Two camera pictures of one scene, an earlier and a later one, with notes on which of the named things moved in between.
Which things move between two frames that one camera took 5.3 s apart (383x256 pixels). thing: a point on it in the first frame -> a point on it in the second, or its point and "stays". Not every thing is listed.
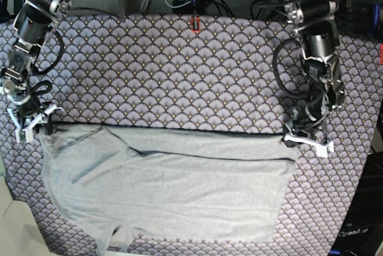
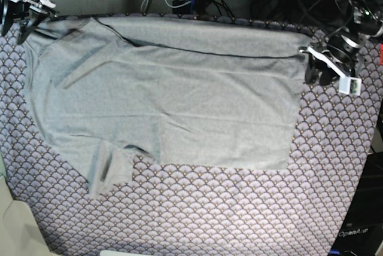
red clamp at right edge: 381,54 stays
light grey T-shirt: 170,182 -> 105,90
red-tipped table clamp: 195,20 stays
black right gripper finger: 291,143 -> 313,67
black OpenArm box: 361,234 stays
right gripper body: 313,110 -> 344,49
